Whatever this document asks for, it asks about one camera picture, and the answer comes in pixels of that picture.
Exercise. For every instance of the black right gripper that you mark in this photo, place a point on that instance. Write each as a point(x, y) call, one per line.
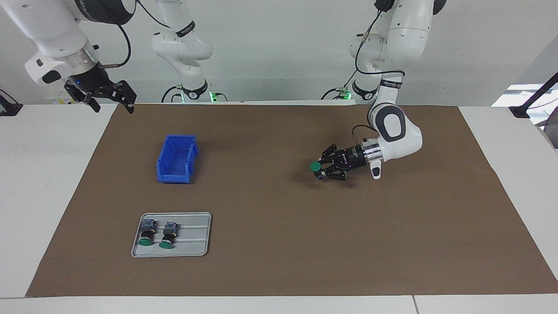
point(92, 80)

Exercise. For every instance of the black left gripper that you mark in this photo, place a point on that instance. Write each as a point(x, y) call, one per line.
point(354, 158)

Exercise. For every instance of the green push button switch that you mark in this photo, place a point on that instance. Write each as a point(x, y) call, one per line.
point(147, 231)
point(168, 235)
point(315, 166)

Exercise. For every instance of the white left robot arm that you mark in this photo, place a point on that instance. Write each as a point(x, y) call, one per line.
point(396, 131)

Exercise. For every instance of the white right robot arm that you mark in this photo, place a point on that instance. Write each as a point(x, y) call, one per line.
point(52, 35)

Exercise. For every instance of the brown paper table mat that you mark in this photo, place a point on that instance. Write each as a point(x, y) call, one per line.
point(305, 226)

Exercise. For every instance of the blue plastic bin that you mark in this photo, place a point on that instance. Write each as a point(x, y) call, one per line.
point(174, 176)

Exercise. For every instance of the grey metal tray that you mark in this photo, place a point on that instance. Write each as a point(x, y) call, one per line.
point(196, 235)

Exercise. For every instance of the black stand pole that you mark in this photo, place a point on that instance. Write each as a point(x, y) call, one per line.
point(521, 111)

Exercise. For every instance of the dark grey chair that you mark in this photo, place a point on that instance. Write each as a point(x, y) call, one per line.
point(552, 135)

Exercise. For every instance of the white wall socket box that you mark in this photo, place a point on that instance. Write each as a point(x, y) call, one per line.
point(56, 100)

